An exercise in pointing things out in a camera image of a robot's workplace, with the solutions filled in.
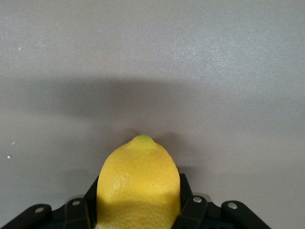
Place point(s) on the table cover sheet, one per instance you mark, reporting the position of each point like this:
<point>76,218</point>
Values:
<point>152,47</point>

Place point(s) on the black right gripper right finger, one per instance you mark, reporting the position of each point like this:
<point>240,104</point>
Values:
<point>200,212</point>

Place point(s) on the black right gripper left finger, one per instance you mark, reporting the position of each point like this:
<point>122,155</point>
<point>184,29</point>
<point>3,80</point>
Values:
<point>76,210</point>

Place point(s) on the yellow lemon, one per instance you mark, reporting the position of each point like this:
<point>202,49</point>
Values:
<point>138,186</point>

